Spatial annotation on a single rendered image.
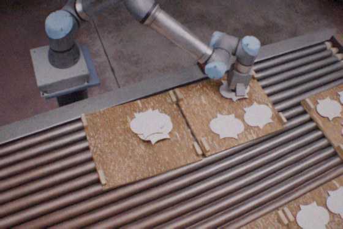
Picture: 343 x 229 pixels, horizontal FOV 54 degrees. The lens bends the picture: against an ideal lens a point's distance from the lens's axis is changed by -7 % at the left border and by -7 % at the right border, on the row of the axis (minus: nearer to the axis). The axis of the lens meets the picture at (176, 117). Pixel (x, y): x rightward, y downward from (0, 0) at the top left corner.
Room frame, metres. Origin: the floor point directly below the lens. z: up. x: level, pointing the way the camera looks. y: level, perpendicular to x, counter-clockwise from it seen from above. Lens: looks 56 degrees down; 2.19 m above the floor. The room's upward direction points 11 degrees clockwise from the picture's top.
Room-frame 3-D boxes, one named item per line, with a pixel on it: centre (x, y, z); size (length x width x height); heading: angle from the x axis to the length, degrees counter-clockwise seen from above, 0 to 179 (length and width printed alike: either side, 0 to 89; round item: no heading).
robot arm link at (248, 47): (1.05, -0.23, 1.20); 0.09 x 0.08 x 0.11; 80
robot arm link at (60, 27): (1.06, 0.56, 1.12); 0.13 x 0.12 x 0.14; 170
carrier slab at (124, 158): (0.73, 0.13, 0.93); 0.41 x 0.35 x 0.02; 121
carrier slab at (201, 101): (0.95, -0.23, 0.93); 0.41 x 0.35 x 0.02; 122
